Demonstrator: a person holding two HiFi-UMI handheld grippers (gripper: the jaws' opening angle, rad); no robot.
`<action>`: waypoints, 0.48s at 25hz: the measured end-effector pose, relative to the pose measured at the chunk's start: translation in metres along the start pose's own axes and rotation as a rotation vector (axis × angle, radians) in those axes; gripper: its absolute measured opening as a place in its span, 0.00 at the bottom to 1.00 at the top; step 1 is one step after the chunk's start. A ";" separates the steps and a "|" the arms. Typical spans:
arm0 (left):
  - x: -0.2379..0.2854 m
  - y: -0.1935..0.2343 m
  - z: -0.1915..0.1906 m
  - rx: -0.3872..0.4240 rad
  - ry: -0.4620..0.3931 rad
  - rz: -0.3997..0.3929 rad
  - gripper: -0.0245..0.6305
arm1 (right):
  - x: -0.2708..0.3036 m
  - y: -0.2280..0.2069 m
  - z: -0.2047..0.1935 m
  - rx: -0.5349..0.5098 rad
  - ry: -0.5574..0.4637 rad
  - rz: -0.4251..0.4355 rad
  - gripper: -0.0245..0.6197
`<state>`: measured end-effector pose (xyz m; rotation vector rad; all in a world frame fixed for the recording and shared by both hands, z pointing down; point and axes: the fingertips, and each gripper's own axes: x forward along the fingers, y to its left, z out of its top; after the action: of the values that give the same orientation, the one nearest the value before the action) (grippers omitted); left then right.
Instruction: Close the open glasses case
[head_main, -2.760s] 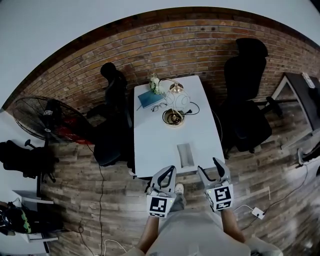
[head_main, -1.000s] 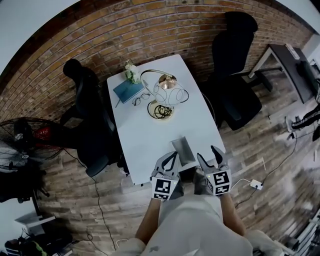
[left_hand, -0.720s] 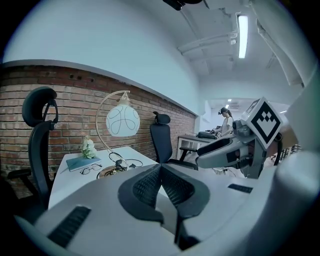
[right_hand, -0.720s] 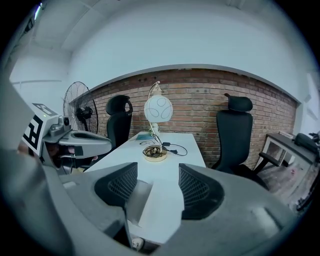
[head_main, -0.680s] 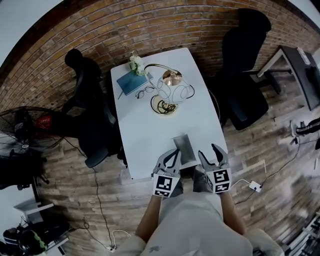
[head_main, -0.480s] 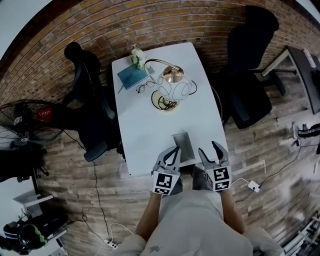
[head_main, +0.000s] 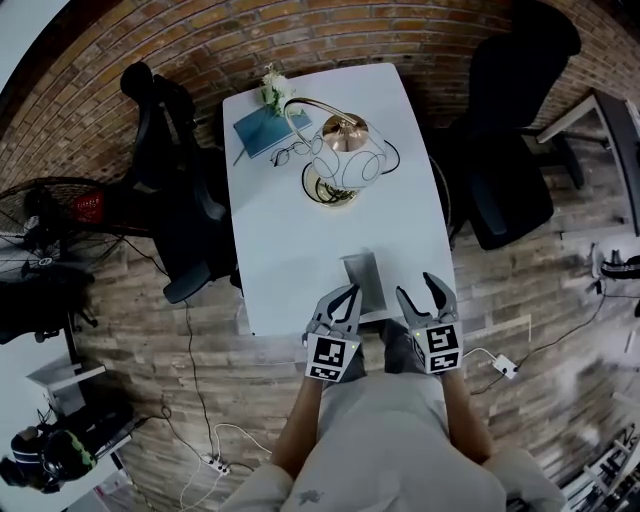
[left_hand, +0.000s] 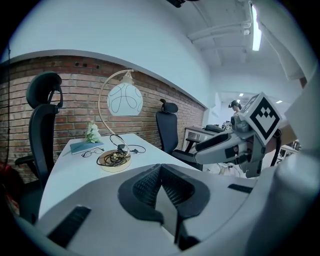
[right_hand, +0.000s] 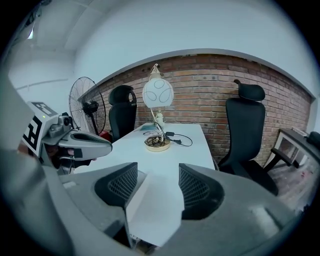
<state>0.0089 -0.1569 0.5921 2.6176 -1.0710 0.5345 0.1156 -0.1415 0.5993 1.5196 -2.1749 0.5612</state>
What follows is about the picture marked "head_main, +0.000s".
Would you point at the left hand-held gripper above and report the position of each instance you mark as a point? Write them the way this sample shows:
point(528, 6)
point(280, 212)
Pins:
point(327, 355)

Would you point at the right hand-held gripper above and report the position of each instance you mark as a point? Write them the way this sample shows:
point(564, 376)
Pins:
point(440, 347)

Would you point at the person's right forearm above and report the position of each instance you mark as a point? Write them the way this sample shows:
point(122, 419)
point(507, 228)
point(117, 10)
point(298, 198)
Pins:
point(467, 415)

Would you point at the person's left forearm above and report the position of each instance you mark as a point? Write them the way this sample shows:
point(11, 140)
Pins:
point(300, 425)

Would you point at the person's grey trousers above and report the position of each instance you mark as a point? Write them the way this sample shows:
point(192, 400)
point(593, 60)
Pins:
point(400, 350)

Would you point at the white power adapter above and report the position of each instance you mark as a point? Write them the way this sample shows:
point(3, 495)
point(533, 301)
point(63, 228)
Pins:
point(506, 367)

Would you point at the person's light shirt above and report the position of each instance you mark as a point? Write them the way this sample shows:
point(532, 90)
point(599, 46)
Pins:
point(390, 450)

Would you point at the gold lamp with globe shade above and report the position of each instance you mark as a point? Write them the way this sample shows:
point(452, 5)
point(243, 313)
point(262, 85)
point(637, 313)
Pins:
point(350, 160)

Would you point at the black-rimmed eyeglasses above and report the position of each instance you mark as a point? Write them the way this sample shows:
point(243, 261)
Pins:
point(290, 152)

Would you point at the black high-back office chair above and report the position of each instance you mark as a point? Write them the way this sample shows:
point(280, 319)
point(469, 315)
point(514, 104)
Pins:
point(510, 150)

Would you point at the white power strip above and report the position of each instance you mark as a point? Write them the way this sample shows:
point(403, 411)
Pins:
point(216, 464)

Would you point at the blue notebook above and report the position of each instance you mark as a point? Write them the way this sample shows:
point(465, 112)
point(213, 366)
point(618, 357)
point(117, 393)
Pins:
point(265, 135)

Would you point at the black mesh office chair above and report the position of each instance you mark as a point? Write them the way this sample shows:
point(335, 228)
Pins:
point(170, 175)

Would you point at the white flower bouquet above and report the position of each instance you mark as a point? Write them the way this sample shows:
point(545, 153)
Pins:
point(275, 90)

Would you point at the dark-top side table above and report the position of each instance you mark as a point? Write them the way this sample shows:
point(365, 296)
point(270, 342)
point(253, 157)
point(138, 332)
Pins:
point(615, 130)

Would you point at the red box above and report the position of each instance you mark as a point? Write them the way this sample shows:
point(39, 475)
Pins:
point(89, 207)

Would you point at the white shelf unit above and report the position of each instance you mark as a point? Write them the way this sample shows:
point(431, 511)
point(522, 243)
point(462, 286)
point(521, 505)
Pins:
point(75, 390)

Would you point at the black armrest office chair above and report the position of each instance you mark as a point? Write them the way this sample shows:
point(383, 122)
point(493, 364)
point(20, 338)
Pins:
point(35, 310)

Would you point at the large black floor fan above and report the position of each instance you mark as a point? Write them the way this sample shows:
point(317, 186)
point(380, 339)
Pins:
point(40, 235)

